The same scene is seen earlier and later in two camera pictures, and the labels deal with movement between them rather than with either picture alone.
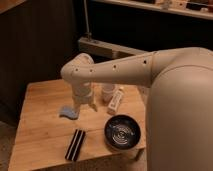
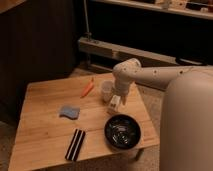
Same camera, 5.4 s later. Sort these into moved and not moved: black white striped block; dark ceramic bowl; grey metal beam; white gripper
Moved: white gripper
Not moved: dark ceramic bowl; grey metal beam; black white striped block
